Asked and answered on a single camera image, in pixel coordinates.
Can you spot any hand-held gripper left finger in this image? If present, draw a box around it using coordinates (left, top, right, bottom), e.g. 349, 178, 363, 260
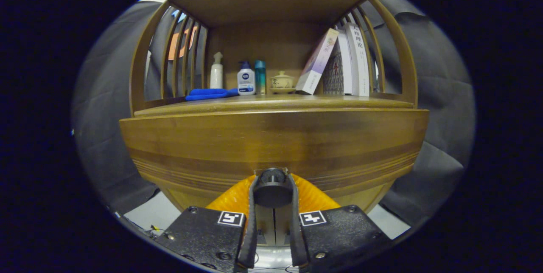
155, 174, 260, 273

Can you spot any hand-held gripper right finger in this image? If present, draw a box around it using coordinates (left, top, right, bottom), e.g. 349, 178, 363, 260
288, 173, 393, 273

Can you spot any black drawer knob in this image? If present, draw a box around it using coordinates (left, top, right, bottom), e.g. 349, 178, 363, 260
253, 168, 294, 208

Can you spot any wooden drawer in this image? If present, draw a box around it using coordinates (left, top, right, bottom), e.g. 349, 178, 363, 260
119, 108, 430, 199

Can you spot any wooden countertop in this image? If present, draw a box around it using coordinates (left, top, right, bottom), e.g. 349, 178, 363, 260
134, 94, 414, 116

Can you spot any blue folded cloth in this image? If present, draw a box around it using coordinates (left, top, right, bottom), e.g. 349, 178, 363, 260
185, 88, 240, 101

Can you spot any white bottle blue cap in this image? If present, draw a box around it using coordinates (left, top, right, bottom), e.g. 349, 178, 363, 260
237, 61, 256, 96

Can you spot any beige lidded teacup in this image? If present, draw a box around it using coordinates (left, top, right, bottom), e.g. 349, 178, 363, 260
269, 71, 296, 94

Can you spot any teal bottle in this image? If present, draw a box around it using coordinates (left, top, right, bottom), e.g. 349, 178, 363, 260
255, 60, 266, 95

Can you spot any white pump bottle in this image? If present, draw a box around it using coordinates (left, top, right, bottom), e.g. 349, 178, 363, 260
210, 51, 224, 90

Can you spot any pink purple book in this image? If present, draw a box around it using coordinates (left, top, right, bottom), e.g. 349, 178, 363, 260
295, 28, 340, 95

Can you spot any plain white book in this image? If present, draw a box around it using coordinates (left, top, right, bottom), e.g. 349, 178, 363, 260
337, 30, 353, 95

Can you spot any white book black lettering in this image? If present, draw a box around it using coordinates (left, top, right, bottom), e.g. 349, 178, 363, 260
344, 23, 370, 97

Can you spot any black backdrop cloth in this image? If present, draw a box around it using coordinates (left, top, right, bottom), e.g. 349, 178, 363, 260
72, 0, 476, 227

